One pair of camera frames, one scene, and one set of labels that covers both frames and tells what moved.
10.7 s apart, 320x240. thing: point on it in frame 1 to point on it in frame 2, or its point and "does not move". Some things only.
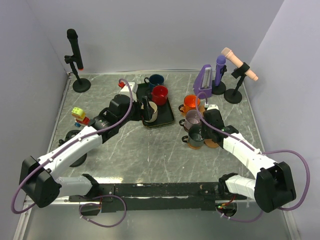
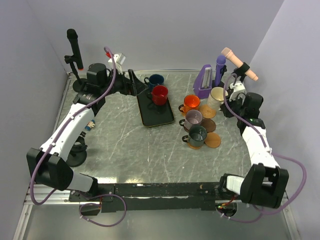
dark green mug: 195,137 does not move
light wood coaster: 193,147 does not move
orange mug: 190,103 does not move
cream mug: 155,114 to 215,98
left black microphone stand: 80,85 does not move
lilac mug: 192,118 does not move
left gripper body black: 137,114 to 121,85
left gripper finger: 145,99 to 138,85
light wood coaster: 211,144 does not move
